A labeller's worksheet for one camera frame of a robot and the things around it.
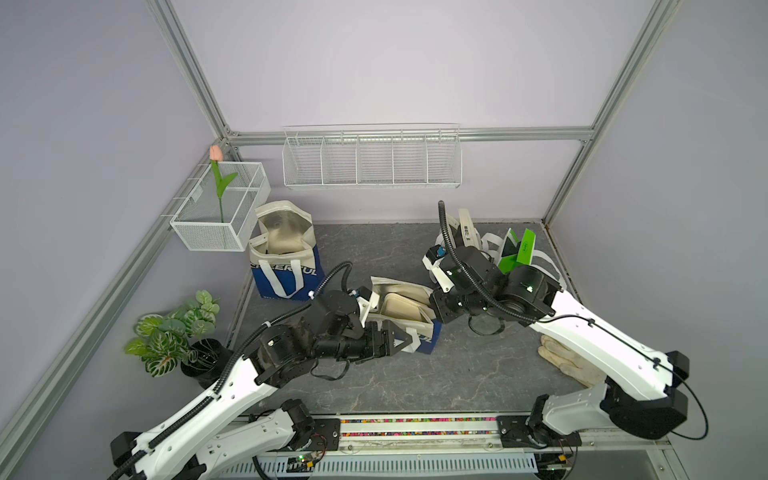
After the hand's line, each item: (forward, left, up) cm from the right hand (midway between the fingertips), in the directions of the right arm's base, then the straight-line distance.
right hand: (430, 298), depth 67 cm
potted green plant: (-7, +56, -4) cm, 57 cm away
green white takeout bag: (+14, -23, -1) cm, 27 cm away
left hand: (-11, +7, -2) cm, 13 cm away
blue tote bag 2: (+6, +5, -15) cm, 16 cm away
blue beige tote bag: (+15, +38, -4) cm, 41 cm away
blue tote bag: (+22, -12, -3) cm, 25 cm away
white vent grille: (-29, +25, -29) cm, 48 cm away
